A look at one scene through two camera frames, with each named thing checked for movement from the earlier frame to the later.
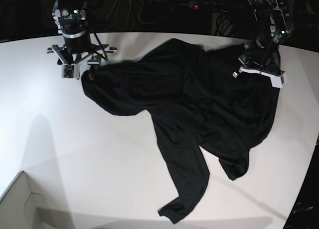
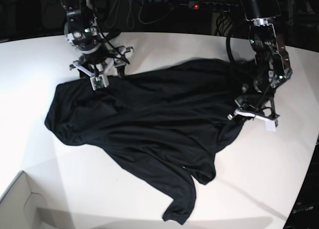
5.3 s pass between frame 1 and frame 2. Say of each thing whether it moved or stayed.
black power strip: stayed
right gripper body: moved
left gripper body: moved
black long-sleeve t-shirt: moved
